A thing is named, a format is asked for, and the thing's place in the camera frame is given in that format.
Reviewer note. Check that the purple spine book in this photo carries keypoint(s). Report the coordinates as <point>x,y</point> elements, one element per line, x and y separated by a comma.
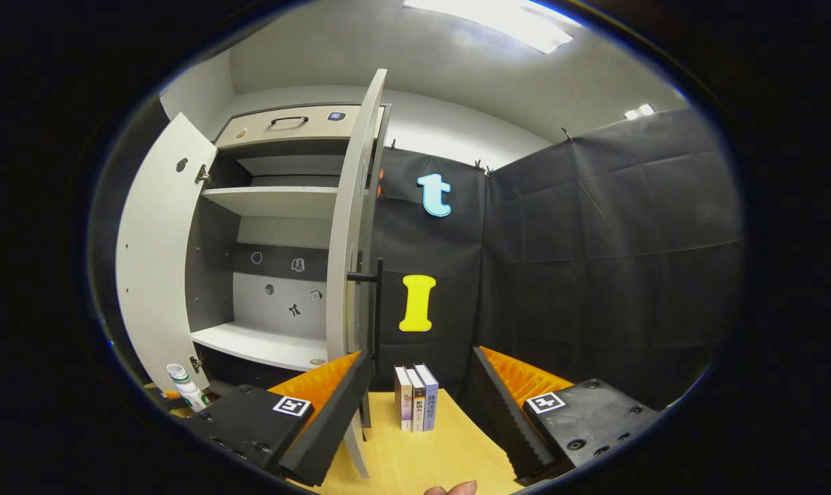
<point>430,399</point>

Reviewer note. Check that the pale spine book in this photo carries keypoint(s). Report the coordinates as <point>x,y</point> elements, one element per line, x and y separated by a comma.
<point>402,399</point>

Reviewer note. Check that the small ceiling light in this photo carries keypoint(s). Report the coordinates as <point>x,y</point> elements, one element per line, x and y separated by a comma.
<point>639,111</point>

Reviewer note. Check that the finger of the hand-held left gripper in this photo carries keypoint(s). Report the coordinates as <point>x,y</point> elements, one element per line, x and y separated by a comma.
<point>171,394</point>

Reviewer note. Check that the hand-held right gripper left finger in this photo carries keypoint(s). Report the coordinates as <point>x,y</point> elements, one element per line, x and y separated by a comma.
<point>333,419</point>

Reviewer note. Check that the white green-label bottle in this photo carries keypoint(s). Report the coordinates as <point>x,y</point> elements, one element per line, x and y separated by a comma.
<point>190,392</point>

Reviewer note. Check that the metal door hinge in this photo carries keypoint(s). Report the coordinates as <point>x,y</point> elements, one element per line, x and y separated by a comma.
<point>202,173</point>
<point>195,364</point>

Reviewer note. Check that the dark spine book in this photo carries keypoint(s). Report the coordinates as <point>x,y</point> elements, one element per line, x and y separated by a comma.
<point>417,402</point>

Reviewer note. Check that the long ceiling light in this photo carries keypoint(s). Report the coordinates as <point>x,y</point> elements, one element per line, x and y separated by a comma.
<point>491,20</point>

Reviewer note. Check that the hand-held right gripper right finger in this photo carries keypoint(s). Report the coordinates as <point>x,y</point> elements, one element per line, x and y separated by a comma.
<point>505,412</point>

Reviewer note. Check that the white and grey cabinet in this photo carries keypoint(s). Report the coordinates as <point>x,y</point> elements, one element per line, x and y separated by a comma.
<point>264,344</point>

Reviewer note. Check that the white cabinet door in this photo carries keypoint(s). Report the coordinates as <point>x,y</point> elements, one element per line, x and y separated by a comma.
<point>347,206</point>
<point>154,275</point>

